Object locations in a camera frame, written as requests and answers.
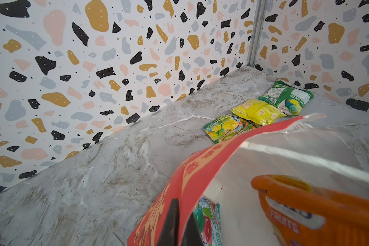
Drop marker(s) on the orange fruits candy packet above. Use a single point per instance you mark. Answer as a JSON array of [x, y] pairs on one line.
[[306, 215]]

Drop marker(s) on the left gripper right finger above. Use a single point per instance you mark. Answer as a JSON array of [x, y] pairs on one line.
[[191, 236]]

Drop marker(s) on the yellow snack packet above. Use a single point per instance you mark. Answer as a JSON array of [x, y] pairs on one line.
[[258, 111]]

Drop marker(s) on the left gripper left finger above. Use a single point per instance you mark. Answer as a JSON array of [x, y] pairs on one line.
[[169, 234]]

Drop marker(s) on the teal mint candy packet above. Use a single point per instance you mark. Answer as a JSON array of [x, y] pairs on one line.
[[207, 217]]

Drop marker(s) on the red paper gift bag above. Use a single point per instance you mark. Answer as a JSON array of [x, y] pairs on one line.
[[223, 174]]

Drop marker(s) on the green snack packet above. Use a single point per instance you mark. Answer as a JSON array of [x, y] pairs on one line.
[[288, 99]]

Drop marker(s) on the green mango tea candy packet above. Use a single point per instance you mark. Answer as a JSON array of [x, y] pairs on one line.
[[226, 127]]

